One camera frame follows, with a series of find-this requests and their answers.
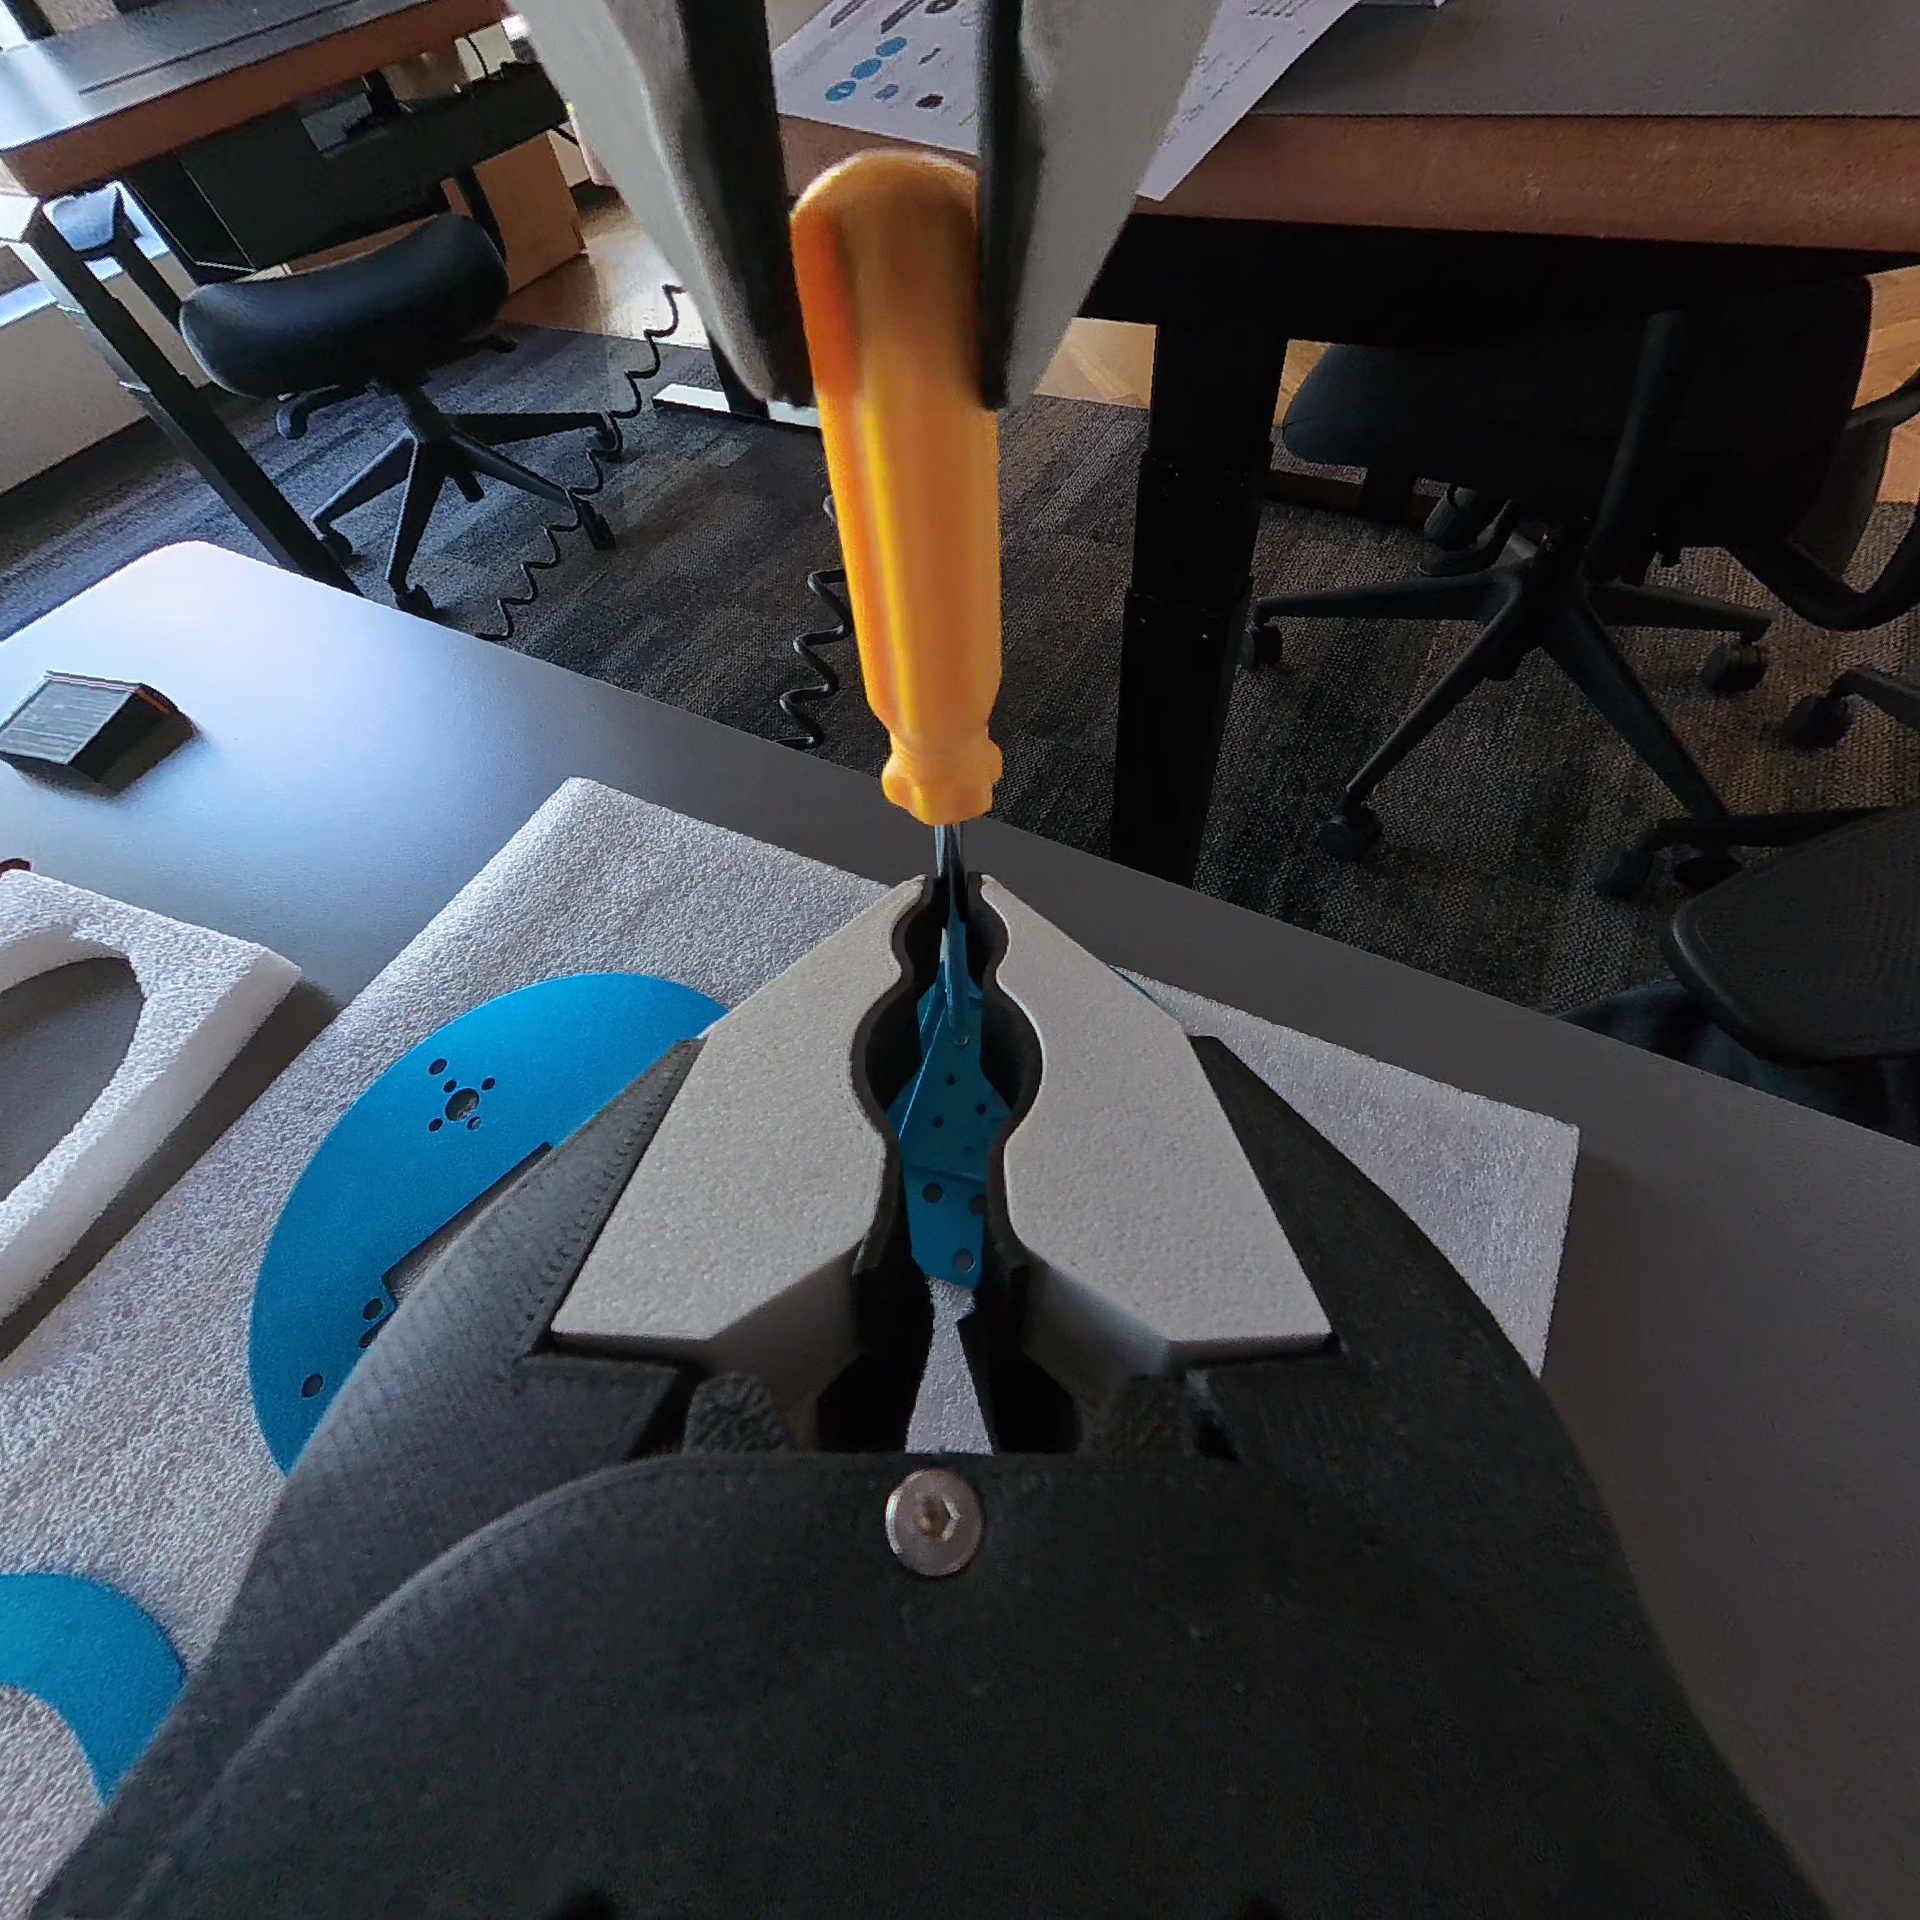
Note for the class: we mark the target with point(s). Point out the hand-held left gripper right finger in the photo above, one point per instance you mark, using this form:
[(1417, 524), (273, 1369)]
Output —
[(1156, 1200)]

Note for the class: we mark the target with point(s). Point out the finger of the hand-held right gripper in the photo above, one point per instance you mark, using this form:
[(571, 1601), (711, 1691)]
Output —
[(646, 106), (1110, 119)]

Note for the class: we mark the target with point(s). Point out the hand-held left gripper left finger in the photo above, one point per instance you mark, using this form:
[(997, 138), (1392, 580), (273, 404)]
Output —
[(750, 1200)]

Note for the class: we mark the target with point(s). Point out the blue perforated metal bracket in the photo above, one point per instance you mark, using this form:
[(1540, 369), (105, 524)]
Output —
[(945, 1184)]

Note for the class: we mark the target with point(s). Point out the black under-desk tray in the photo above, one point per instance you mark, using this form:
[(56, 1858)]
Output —
[(375, 150)]

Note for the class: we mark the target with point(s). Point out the brown cardboard box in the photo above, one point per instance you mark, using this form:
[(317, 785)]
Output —
[(533, 211)]

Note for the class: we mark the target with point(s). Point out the blue slotted metal disc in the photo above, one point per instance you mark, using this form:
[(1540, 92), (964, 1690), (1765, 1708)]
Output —
[(599, 1049)]

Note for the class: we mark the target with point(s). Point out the printed instruction sheet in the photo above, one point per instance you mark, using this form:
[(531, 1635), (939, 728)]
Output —
[(869, 75)]

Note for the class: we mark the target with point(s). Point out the large white foam sheet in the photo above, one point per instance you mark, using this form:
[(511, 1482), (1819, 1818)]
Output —
[(675, 870)]

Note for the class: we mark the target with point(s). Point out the black saddle stool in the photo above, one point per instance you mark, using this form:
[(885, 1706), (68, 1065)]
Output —
[(347, 299)]

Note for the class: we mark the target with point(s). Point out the person's dark trousers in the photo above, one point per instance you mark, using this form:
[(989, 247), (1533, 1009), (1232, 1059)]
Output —
[(1664, 1019)]

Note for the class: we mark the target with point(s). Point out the white foam piece with cutout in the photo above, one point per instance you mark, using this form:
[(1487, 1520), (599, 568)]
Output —
[(211, 975)]

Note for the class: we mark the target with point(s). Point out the black mesh office chair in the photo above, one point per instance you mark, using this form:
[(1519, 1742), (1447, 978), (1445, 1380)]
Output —
[(1799, 930)]

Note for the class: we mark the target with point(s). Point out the small black box red edge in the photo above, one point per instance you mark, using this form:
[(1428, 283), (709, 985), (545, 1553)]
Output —
[(91, 720)]

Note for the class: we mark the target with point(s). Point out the black desk leg frame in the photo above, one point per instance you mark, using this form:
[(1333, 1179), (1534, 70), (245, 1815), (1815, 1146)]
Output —
[(182, 388)]

